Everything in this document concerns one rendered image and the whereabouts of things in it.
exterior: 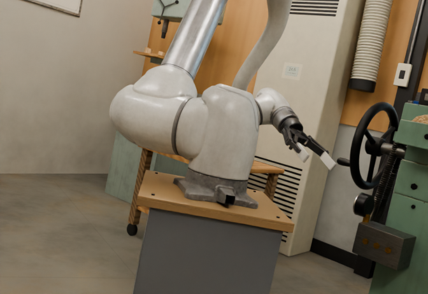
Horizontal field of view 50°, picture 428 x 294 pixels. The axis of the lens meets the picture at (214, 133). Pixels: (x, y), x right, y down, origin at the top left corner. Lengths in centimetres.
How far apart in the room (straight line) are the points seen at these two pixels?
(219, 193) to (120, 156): 239
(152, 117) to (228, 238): 34
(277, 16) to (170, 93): 53
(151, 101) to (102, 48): 282
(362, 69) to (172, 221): 203
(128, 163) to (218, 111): 233
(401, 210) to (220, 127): 53
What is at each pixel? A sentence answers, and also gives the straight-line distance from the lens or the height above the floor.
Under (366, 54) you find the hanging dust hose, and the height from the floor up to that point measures 129.
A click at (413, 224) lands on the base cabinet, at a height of 65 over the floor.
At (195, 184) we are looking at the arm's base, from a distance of 110.
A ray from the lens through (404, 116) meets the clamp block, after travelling 148.
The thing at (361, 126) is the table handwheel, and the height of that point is 86.
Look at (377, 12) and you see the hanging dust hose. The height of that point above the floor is 153.
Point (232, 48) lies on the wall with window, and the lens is 360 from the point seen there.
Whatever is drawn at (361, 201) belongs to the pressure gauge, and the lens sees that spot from 127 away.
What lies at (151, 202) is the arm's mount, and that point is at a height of 61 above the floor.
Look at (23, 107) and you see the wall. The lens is 365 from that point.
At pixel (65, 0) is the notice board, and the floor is 133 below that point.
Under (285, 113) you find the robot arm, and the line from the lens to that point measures 166.
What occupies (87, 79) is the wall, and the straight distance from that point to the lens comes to 390.
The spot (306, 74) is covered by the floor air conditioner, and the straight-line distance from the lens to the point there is 288.
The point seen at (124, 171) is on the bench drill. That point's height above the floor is 20.
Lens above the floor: 86
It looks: 4 degrees down
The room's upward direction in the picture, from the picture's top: 12 degrees clockwise
